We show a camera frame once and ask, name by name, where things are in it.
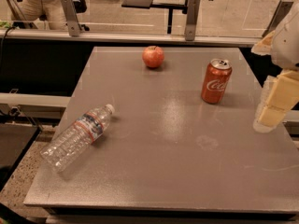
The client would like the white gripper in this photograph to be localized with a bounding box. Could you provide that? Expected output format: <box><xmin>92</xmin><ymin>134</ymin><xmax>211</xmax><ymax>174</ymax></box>
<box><xmin>251</xmin><ymin>3</ymin><xmax>299</xmax><ymax>133</ymax></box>

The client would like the red coke can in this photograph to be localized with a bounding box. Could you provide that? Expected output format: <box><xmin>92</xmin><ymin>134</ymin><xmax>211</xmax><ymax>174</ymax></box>
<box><xmin>201</xmin><ymin>59</ymin><xmax>233</xmax><ymax>104</ymax></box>

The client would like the red apple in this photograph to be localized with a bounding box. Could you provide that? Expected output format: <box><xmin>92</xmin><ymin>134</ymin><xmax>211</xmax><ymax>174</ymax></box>
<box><xmin>142</xmin><ymin>46</ymin><xmax>164</xmax><ymax>68</ymax></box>

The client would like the clear plastic water bottle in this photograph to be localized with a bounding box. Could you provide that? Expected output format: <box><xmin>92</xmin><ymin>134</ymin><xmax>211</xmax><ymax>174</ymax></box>
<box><xmin>40</xmin><ymin>104</ymin><xmax>115</xmax><ymax>173</ymax></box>

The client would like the seated person in khaki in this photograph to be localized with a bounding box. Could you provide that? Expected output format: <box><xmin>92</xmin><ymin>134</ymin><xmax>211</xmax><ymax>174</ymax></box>
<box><xmin>20</xmin><ymin>0</ymin><xmax>66</xmax><ymax>30</ymax></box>

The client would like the black side table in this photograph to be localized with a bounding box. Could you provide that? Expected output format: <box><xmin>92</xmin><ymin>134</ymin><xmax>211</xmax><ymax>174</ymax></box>
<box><xmin>0</xmin><ymin>124</ymin><xmax>40</xmax><ymax>190</ymax></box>

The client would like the right metal rail bracket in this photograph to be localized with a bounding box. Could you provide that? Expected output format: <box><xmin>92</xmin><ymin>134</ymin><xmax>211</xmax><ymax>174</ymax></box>
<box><xmin>262</xmin><ymin>0</ymin><xmax>293</xmax><ymax>37</ymax></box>

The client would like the metal rail bracket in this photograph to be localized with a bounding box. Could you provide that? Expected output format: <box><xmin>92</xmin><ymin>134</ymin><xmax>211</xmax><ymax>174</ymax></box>
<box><xmin>262</xmin><ymin>0</ymin><xmax>293</xmax><ymax>37</ymax></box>
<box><xmin>60</xmin><ymin>0</ymin><xmax>81</xmax><ymax>37</ymax></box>
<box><xmin>184</xmin><ymin>0</ymin><xmax>200</xmax><ymax>41</ymax></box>

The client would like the middle metal rail bracket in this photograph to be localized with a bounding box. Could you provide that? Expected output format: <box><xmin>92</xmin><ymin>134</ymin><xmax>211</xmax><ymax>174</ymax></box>
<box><xmin>184</xmin><ymin>0</ymin><xmax>200</xmax><ymax>41</ymax></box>

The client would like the left metal rail bracket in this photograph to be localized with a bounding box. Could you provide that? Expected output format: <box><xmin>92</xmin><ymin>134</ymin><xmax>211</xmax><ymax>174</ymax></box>
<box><xmin>60</xmin><ymin>0</ymin><xmax>81</xmax><ymax>37</ymax></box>

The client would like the black cable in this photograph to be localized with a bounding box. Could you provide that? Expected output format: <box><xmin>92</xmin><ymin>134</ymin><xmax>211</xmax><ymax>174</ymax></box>
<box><xmin>0</xmin><ymin>26</ymin><xmax>16</xmax><ymax>63</ymax></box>

